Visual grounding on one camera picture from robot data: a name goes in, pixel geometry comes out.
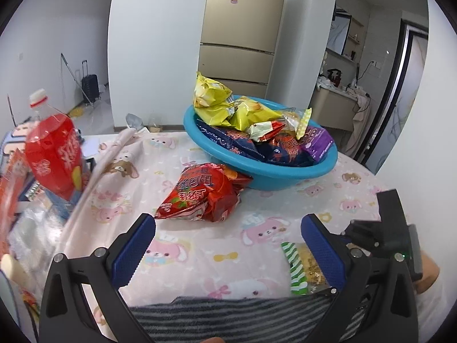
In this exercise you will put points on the red puffed snack bag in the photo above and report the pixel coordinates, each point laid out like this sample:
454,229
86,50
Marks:
205,192

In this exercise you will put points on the purple milk carton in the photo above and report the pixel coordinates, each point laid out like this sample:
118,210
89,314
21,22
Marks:
316,142

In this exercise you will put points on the person right hand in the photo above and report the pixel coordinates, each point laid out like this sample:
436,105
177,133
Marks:
430,273

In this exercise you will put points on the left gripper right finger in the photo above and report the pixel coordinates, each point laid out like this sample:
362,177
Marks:
374,297

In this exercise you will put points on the black suitcase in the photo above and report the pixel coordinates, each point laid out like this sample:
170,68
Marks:
89,84

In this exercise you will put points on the green striped noodle snack bag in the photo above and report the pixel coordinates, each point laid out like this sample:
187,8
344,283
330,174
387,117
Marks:
306,276

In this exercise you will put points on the beige washing cabinet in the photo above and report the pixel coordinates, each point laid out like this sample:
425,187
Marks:
332,108

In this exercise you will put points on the orange blue snack bag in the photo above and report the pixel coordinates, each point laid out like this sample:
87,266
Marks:
284,150

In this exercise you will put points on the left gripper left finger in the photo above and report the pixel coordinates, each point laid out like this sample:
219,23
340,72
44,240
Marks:
65,312

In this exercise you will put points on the blue plastic basin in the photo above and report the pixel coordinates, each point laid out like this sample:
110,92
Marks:
265,176

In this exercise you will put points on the striped grey sweater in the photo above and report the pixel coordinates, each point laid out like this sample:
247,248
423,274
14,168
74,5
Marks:
195,319

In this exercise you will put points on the yellow potato chip bag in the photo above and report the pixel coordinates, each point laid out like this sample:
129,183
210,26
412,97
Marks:
249,112

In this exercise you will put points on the yellow striped noodle snack bag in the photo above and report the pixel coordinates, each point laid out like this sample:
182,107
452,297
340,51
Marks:
296,120

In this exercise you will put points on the dark blue snack bag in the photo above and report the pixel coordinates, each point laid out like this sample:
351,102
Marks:
231,139

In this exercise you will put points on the beige refrigerator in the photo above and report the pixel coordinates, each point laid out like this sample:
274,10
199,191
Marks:
238,43

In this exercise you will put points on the red soda bottle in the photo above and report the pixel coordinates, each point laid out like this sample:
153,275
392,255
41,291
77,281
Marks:
52,149

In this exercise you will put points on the pink cartoon tablecloth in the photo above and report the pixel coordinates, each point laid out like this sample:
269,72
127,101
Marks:
240,257

